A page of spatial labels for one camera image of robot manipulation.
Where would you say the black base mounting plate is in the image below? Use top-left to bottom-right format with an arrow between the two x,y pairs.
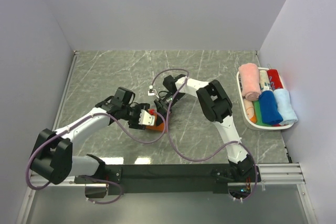
73,163 -> 263,200

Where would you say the pink rolled towel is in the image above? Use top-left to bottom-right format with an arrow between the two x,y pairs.
238,63 -> 261,101

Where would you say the light blue rolled towel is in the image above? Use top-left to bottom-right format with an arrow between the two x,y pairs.
274,89 -> 298,126

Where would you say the red rolled towel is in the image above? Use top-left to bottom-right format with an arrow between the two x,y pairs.
267,69 -> 284,91

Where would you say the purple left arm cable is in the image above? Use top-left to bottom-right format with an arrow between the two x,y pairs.
25,108 -> 169,204

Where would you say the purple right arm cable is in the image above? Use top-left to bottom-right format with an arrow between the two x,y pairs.
152,68 -> 258,204

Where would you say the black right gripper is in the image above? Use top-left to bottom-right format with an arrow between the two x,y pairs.
155,93 -> 186,126

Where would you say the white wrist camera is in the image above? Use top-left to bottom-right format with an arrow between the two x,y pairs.
139,109 -> 155,126
148,85 -> 159,98

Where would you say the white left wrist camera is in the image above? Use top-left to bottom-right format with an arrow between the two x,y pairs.
139,109 -> 155,126

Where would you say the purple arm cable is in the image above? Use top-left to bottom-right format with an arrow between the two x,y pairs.
152,68 -> 258,204
25,108 -> 169,204

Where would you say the dark blue rolled towel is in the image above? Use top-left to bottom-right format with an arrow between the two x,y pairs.
259,90 -> 283,125

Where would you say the grey orange giraffe towel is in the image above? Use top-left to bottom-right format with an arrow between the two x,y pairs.
146,110 -> 166,133

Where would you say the white towel basket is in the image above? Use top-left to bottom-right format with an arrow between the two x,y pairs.
236,72 -> 294,131

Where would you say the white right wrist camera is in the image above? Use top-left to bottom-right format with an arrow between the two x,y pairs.
148,85 -> 159,98

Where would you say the cream patterned rolled towel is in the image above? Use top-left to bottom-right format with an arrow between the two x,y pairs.
259,70 -> 272,92

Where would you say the aluminium frame rail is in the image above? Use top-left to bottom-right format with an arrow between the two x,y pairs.
16,156 -> 318,223

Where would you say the green rolled towel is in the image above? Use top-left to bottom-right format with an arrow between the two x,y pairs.
253,101 -> 270,126

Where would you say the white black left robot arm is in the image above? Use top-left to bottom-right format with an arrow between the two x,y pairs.
26,87 -> 154,185

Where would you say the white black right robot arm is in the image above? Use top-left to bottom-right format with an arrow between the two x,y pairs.
154,74 -> 258,182

